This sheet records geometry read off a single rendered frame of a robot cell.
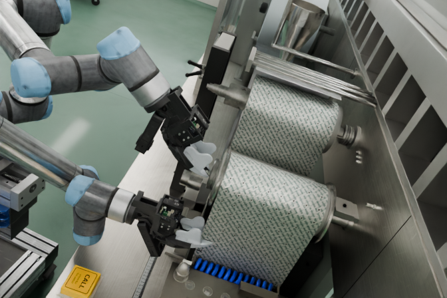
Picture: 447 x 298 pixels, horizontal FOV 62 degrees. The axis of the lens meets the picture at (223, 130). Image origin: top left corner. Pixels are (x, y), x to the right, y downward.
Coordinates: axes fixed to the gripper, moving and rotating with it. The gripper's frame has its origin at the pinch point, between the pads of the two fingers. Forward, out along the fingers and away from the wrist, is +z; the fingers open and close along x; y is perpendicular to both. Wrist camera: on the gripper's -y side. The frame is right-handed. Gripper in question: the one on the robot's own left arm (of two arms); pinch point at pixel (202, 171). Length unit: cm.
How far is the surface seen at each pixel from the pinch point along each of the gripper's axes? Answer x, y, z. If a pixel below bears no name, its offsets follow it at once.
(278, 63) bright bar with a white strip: 29.4, 20.9, -5.4
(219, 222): -4.5, -2.1, 11.6
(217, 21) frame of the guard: 98, -9, -15
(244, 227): -4.5, 2.7, 15.3
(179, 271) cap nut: -12.3, -13.9, 15.2
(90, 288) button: -15.3, -36.3, 9.2
